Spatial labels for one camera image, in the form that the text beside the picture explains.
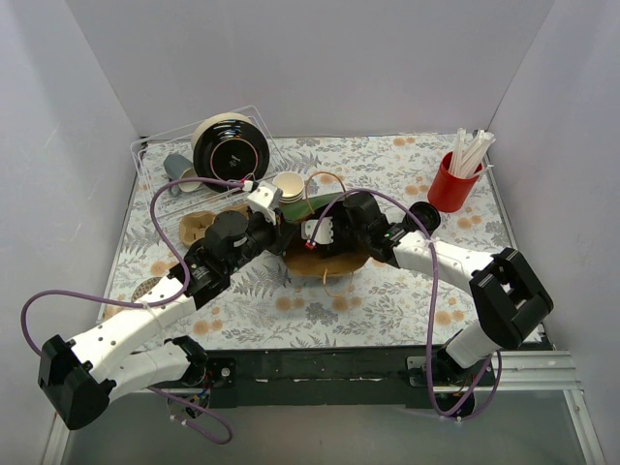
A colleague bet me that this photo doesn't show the green paper bag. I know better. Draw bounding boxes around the green paper bag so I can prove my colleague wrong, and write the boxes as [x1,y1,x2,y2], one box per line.
[282,170,369,299]

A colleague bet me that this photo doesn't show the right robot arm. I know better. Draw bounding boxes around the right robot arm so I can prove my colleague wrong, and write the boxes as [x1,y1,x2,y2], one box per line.
[301,190,554,386]

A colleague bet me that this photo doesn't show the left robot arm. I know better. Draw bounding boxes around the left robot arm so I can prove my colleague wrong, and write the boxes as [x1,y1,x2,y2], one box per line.
[39,210,299,430]

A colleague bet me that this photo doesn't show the floral table mat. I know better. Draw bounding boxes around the floral table mat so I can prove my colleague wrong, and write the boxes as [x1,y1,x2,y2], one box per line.
[95,133,543,353]

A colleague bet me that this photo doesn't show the stack of paper cups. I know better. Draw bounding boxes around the stack of paper cups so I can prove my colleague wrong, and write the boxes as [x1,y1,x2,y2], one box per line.
[272,171,305,203]

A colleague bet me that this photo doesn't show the cardboard cup carrier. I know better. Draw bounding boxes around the cardboard cup carrier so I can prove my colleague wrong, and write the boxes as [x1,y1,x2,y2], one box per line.
[179,203,251,248]

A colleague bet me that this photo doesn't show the stack of black lids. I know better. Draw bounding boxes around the stack of black lids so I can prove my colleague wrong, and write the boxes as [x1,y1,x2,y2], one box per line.
[410,201,441,234]

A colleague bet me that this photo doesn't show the black plate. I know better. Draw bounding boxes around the black plate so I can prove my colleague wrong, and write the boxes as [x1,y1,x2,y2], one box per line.
[191,112,270,181]

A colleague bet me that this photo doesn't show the red cup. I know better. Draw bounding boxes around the red cup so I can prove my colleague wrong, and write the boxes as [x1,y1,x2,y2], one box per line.
[427,152,482,213]

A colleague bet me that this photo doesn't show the grey mug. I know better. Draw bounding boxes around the grey mug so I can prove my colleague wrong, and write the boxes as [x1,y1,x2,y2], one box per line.
[163,153,201,197]

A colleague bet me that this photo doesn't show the patterned round coaster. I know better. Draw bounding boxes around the patterned round coaster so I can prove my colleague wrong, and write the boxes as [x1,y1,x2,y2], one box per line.
[131,276,161,302]

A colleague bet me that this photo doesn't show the white wrapped straws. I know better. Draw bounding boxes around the white wrapped straws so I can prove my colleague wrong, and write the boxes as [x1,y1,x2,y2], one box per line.
[449,128,496,179]

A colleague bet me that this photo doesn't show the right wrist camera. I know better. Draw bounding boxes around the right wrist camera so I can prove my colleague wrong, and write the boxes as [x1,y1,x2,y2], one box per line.
[300,217,334,250]

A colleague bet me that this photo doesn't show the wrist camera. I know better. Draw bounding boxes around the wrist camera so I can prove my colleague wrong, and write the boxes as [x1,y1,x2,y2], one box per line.
[300,217,334,250]
[242,180,283,225]

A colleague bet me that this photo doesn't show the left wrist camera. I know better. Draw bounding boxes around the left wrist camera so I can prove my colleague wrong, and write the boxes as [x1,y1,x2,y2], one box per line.
[242,180,283,225]

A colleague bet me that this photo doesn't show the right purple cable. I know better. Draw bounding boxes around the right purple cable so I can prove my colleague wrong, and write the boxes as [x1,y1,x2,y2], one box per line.
[307,189,504,419]

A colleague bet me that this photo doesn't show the purple cable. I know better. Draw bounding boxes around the purple cable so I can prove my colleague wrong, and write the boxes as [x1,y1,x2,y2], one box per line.
[19,176,253,445]
[307,189,504,419]

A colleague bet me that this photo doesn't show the white wire dish rack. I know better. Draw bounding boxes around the white wire dish rack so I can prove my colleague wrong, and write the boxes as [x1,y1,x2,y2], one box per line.
[130,106,288,213]

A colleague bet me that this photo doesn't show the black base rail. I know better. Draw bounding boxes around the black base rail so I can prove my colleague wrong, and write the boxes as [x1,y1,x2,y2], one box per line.
[149,346,500,411]

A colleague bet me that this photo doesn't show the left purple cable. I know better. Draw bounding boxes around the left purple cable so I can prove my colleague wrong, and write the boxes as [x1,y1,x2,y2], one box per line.
[19,176,253,445]

